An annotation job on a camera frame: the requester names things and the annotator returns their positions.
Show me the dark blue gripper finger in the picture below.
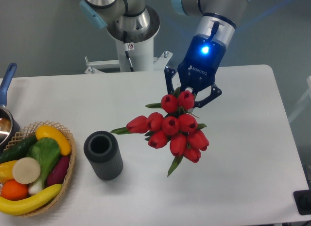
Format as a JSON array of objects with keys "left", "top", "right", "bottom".
[
  {"left": 164, "top": 67, "right": 178, "bottom": 94},
  {"left": 194, "top": 83, "right": 222, "bottom": 108}
]

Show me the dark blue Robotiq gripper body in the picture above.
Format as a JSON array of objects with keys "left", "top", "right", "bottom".
[{"left": 177, "top": 35, "right": 226, "bottom": 93}]

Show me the red tulip bouquet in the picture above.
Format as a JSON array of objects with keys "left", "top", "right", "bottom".
[{"left": 111, "top": 88, "right": 209, "bottom": 176}]

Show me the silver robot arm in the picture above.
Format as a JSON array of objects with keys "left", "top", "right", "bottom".
[{"left": 80, "top": 0, "right": 250, "bottom": 108}]

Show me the dark grey ribbed vase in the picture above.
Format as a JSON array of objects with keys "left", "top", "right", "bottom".
[{"left": 84, "top": 131, "right": 123, "bottom": 181}]

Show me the black device at table edge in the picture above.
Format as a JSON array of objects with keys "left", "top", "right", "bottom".
[{"left": 293, "top": 190, "right": 311, "bottom": 215}]

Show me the green bok choy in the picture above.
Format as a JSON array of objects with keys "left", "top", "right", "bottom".
[{"left": 27, "top": 138, "right": 60, "bottom": 195}]

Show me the purple sweet potato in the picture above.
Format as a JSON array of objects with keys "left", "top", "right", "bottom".
[{"left": 46, "top": 156, "right": 70, "bottom": 187}]

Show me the woven wicker basket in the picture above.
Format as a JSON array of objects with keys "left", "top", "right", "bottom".
[{"left": 0, "top": 121, "right": 76, "bottom": 217}]

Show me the dark green cucumber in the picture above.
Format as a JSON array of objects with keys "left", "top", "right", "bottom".
[{"left": 0, "top": 135, "right": 37, "bottom": 163}]

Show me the beige round slice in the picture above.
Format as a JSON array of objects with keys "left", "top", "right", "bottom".
[{"left": 12, "top": 157, "right": 41, "bottom": 184}]

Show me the yellow bell pepper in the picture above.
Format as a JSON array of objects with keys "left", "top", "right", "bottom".
[{"left": 0, "top": 160, "right": 17, "bottom": 183}]

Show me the orange fruit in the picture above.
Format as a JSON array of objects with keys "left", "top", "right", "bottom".
[{"left": 1, "top": 180, "right": 28, "bottom": 201}]

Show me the yellow banana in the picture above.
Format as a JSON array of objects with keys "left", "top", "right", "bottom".
[{"left": 0, "top": 184, "right": 62, "bottom": 216}]

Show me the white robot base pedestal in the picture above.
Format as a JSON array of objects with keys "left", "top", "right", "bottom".
[{"left": 85, "top": 38, "right": 173, "bottom": 74}]

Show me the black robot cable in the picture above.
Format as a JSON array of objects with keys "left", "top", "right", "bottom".
[{"left": 122, "top": 30, "right": 135, "bottom": 72}]

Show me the blue handled saucepan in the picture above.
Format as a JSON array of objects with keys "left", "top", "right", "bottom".
[{"left": 0, "top": 63, "right": 20, "bottom": 153}]

